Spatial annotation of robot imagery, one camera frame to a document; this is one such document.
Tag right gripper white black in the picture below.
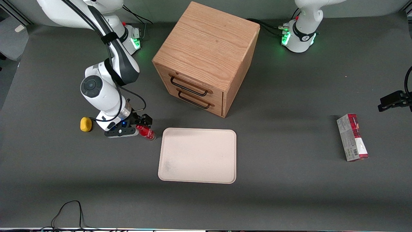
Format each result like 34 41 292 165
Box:
96 111 153 131

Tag red coke bottle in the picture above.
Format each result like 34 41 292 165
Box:
136 125 157 141

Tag beige plastic tray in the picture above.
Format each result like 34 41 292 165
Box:
158 127 237 184

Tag yellow lemon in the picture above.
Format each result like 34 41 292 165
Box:
80 117 93 132

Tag oak wooden drawer cabinet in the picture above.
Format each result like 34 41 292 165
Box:
152 1 260 118

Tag grey padded chair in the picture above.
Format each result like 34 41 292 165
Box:
0 16 29 62

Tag red grey carton box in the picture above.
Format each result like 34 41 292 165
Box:
336 113 370 162

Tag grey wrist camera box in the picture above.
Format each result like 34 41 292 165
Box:
104 127 136 139

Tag black metal drawer handle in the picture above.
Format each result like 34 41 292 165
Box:
177 91 211 110
170 76 209 97

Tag black thin base cable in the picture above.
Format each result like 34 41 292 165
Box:
122 5 154 39

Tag black looped cable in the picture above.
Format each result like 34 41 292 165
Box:
39 200 118 232

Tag black cables at arm base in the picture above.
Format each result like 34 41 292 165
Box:
246 18 290 37

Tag black curved cable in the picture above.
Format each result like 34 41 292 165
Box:
404 66 412 97

